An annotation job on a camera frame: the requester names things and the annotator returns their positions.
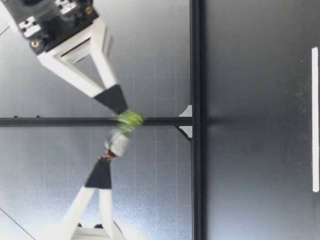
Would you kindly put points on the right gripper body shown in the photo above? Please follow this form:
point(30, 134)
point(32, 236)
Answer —
point(62, 22)

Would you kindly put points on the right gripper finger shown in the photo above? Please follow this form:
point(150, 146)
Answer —
point(110, 98)

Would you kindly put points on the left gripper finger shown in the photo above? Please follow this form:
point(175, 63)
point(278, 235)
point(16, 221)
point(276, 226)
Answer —
point(98, 176)

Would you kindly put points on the candy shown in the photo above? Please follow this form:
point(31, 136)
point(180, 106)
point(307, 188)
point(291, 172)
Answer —
point(120, 142)

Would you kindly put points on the black frame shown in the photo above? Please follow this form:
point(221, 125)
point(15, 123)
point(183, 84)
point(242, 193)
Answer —
point(197, 175)

